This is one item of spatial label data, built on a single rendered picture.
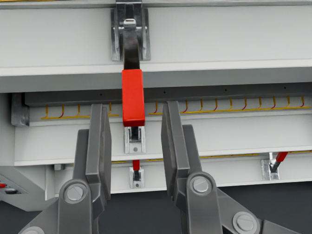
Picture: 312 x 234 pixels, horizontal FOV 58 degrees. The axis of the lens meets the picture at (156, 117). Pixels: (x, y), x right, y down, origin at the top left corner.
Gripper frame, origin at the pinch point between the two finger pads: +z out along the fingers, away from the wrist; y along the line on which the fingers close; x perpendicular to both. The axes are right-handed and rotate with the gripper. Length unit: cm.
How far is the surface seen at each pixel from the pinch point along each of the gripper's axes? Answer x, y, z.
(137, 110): 0.2, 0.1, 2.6
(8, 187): -30.0, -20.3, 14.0
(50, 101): -14.8, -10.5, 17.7
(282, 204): -53, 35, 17
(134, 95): 0.3, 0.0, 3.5
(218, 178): -38.9, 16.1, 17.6
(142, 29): 1.2, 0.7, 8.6
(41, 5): 1.0, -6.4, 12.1
